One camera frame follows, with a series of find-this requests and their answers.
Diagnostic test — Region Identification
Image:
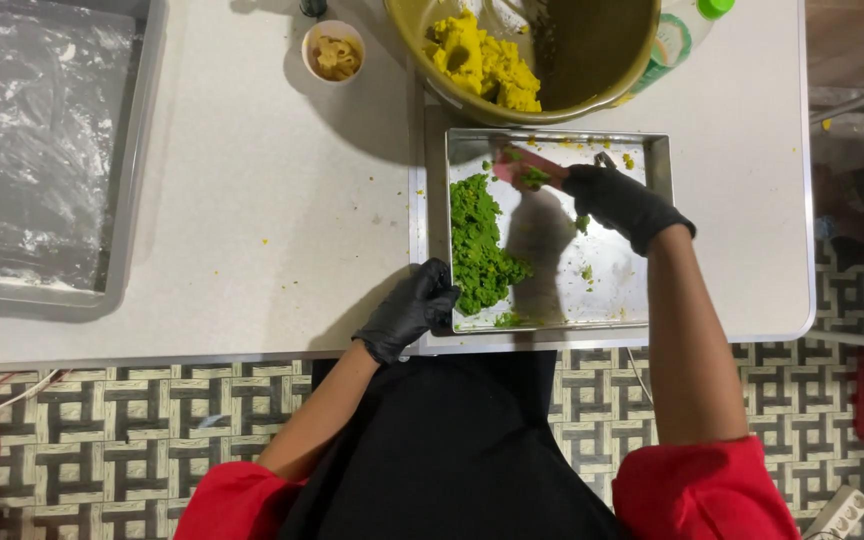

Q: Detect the person's left hand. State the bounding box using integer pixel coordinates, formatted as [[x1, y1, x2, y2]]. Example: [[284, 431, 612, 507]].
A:
[[351, 258, 462, 366]]

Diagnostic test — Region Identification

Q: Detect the person's right hand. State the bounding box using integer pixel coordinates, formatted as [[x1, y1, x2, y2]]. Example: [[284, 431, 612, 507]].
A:
[[561, 163, 698, 258]]

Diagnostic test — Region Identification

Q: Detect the pink plastic scraper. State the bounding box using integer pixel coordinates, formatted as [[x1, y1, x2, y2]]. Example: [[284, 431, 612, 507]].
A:
[[492, 144, 572, 191]]

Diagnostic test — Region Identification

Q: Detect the square metal baking pan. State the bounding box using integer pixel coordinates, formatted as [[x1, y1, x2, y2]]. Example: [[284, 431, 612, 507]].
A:
[[444, 127, 675, 334]]

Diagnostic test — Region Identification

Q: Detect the green dough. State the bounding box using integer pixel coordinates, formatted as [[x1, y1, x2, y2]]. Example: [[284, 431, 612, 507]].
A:
[[449, 173, 534, 318]]

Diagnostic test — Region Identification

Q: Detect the olive green mixing bowl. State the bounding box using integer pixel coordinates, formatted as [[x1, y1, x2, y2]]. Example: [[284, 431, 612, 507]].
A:
[[384, 0, 663, 127]]

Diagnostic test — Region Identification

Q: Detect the yellow dough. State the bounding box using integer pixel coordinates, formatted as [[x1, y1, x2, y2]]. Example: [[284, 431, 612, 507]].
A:
[[423, 7, 543, 114]]

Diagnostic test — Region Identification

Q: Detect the person's black apron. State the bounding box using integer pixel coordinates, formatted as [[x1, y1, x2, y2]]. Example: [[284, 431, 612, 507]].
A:
[[279, 350, 622, 540]]

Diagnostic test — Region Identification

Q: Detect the clear bottle green cap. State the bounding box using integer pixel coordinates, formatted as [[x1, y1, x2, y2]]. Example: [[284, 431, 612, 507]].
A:
[[612, 0, 737, 108]]

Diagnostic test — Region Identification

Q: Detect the small cream cup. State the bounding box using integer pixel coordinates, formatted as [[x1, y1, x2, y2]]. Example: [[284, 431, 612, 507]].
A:
[[300, 19, 367, 85]]

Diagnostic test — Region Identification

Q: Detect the person's red left sleeve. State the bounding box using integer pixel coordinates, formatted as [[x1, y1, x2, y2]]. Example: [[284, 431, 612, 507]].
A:
[[173, 460, 306, 540]]

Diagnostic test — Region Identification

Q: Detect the person's red sleeve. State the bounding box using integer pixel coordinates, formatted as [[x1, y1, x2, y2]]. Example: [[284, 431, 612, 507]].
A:
[[612, 435, 802, 540], [173, 460, 306, 540]]

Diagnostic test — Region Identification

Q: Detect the person's red right sleeve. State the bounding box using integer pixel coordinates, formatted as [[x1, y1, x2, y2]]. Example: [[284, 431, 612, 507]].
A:
[[612, 435, 802, 540]]

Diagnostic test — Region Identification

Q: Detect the white power strip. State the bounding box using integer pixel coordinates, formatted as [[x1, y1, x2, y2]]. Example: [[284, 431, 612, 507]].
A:
[[801, 484, 864, 540]]

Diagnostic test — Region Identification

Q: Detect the large floured metal tray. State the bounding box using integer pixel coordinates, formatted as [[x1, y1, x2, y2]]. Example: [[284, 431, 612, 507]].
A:
[[0, 0, 171, 312]]

